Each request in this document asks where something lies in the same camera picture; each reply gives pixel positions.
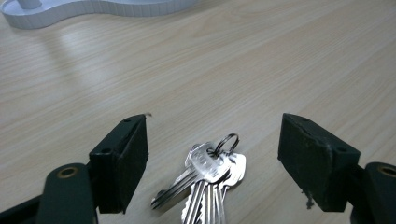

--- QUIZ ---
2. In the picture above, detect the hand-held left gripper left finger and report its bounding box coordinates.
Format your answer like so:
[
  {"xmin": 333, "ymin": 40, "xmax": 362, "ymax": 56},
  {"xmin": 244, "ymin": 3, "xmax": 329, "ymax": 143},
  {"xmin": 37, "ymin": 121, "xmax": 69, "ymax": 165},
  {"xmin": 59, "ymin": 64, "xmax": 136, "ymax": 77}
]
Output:
[{"xmin": 89, "ymin": 113, "xmax": 149, "ymax": 215}]

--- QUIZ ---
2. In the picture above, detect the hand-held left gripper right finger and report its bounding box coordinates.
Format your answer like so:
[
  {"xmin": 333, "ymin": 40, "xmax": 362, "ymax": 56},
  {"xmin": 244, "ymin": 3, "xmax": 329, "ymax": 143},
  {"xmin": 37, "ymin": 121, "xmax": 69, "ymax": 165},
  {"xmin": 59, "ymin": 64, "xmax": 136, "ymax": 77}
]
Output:
[{"xmin": 277, "ymin": 112, "xmax": 361, "ymax": 213}]

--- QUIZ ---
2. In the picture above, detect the bunch of silver keys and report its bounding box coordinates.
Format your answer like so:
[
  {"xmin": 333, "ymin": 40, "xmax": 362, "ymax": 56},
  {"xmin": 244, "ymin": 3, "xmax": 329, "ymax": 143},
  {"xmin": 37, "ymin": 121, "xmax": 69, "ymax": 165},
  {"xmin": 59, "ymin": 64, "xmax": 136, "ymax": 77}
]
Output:
[{"xmin": 150, "ymin": 133, "xmax": 248, "ymax": 224}]

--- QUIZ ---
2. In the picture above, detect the white ribbed tray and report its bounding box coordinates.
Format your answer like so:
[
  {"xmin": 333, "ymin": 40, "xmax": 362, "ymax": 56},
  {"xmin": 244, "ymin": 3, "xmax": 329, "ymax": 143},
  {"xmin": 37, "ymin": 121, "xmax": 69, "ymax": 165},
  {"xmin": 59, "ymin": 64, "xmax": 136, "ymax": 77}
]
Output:
[{"xmin": 0, "ymin": 0, "xmax": 200, "ymax": 31}]

